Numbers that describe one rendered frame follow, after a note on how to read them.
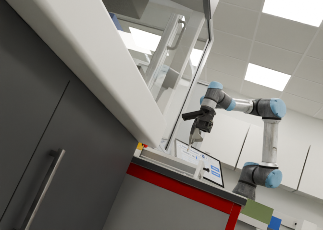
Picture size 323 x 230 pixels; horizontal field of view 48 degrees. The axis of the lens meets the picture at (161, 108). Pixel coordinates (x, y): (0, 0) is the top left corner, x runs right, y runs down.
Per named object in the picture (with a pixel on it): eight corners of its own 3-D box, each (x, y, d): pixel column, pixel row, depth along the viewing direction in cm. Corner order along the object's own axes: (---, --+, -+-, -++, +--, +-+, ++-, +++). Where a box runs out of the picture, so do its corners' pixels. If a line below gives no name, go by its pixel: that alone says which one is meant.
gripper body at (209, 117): (206, 129, 181) (214, 108, 184) (191, 125, 185) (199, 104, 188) (209, 134, 188) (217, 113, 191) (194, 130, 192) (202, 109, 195)
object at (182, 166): (197, 182, 216) (201, 172, 217) (193, 175, 192) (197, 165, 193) (138, 159, 226) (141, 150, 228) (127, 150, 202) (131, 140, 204)
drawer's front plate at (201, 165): (199, 185, 216) (205, 169, 219) (195, 179, 189) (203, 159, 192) (196, 185, 217) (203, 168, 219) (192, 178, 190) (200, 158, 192)
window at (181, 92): (165, 151, 260) (209, 39, 284) (138, 114, 180) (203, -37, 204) (164, 150, 260) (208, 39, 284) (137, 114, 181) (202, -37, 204)
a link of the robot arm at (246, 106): (255, 99, 238) (199, 91, 210) (268, 99, 229) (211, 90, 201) (254, 116, 238) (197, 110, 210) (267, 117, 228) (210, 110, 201)
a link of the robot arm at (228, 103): (224, 99, 207) (212, 90, 202) (239, 99, 198) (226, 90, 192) (219, 112, 205) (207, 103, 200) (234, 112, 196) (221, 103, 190)
